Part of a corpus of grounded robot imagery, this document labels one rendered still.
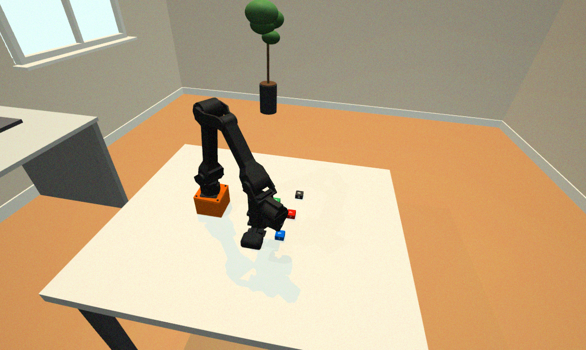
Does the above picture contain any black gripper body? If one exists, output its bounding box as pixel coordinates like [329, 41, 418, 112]
[240, 210, 265, 250]

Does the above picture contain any blue block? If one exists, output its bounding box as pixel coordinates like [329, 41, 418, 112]
[275, 230, 285, 241]

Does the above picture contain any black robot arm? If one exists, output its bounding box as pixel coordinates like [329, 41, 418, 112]
[192, 98, 289, 232]

